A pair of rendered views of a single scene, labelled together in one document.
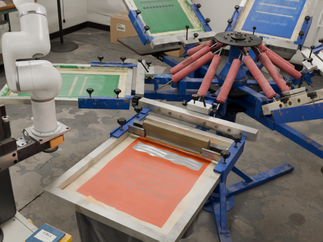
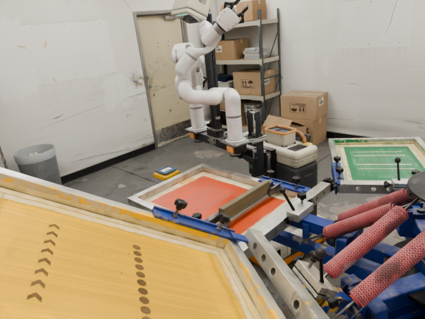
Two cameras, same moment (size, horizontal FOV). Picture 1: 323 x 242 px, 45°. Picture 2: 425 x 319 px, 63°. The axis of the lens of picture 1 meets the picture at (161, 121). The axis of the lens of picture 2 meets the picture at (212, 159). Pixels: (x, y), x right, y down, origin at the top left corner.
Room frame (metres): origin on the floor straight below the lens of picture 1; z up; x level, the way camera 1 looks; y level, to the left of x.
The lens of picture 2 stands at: (1.98, -1.54, 1.82)
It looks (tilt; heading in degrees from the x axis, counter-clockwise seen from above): 21 degrees down; 109
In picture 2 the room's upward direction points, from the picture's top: 6 degrees counter-clockwise
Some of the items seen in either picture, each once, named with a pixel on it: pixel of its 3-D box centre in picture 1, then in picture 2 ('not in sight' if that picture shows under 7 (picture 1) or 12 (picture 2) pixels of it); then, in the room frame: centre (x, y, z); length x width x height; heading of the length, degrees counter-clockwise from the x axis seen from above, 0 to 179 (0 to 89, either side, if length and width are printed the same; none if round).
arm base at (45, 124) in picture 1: (42, 112); (236, 128); (1.45, 0.51, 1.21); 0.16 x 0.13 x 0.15; 51
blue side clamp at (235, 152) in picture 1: (229, 159); not in sight; (1.52, -0.33, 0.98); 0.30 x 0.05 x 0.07; 153
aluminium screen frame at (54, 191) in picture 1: (153, 166); (215, 198); (1.44, 0.03, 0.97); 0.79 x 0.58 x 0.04; 153
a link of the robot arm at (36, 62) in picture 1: (38, 79); (232, 103); (1.44, 0.51, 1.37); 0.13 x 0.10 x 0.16; 109
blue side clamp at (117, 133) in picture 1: (130, 127); (283, 188); (1.78, 0.16, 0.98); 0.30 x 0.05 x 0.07; 153
